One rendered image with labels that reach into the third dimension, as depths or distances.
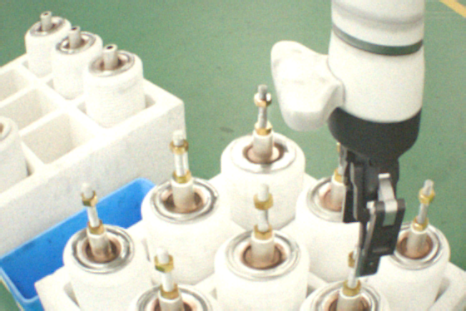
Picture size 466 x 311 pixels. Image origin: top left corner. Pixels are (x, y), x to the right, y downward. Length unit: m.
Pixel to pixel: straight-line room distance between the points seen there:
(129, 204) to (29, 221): 0.17
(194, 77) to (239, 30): 0.24
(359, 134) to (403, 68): 0.06
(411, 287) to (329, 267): 0.13
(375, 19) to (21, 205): 0.65
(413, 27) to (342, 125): 0.10
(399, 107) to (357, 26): 0.07
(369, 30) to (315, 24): 1.27
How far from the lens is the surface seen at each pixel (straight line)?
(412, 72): 0.47
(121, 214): 1.04
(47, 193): 0.98
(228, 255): 0.71
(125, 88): 1.02
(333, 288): 0.68
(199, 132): 1.31
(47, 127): 1.09
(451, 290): 0.79
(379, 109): 0.47
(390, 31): 0.44
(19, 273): 0.98
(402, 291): 0.72
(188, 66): 1.52
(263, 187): 0.66
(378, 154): 0.49
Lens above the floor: 0.76
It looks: 37 degrees down
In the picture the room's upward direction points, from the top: 2 degrees counter-clockwise
